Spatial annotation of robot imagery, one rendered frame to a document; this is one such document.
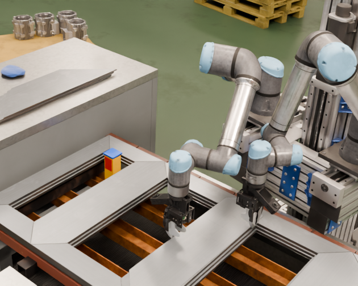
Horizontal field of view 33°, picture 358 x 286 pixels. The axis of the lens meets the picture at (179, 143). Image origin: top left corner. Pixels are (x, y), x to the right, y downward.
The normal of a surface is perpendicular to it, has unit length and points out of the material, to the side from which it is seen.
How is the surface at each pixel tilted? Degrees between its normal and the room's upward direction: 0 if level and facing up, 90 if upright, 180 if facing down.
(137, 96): 90
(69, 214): 0
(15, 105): 0
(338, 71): 84
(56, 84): 0
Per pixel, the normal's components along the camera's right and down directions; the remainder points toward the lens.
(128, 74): 0.05, -0.85
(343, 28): -0.07, 0.51
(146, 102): 0.78, 0.36
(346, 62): 0.13, 0.43
